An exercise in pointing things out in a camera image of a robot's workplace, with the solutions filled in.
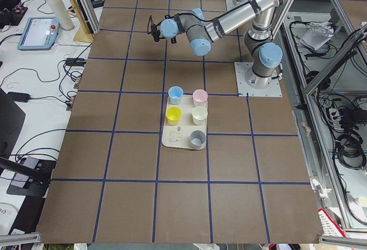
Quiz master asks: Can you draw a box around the yellow cup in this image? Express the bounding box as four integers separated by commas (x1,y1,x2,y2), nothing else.
166,106,182,126

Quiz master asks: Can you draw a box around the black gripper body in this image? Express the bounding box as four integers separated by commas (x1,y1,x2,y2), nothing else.
150,25,161,42

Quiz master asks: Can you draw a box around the wooden stand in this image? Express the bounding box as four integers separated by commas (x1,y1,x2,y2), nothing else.
68,0,93,43

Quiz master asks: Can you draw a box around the pink cup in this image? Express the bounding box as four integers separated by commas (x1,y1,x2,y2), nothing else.
193,89,208,107

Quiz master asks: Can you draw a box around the black cable bundle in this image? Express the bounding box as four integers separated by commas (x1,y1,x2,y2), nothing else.
332,131,365,171

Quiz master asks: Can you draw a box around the cream plastic tray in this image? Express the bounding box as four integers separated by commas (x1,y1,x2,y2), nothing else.
162,95,207,150

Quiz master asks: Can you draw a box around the black monitor stand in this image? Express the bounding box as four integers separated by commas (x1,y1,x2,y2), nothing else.
0,89,57,198

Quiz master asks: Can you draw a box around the grey cup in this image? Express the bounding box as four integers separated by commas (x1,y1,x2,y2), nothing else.
189,130,206,149

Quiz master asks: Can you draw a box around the white paper roll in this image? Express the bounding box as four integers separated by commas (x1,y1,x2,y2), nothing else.
46,0,75,31

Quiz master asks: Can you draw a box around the red white perforated object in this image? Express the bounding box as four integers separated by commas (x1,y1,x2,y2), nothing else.
318,208,346,237

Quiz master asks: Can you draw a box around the black power brick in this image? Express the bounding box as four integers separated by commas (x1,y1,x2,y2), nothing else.
7,92,31,103

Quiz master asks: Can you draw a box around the aluminium frame post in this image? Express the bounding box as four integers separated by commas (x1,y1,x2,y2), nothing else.
76,0,100,35

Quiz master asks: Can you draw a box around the cream white cup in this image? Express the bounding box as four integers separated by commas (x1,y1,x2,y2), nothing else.
192,107,208,125

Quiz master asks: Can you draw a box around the blue teach pendant tablet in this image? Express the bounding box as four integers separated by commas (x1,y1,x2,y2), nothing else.
17,17,60,51

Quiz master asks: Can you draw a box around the blue cup on tray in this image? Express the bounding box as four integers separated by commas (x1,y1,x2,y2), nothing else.
168,86,184,105

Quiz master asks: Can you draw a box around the crumpled white paper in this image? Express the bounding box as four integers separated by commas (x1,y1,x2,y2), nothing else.
300,21,334,51

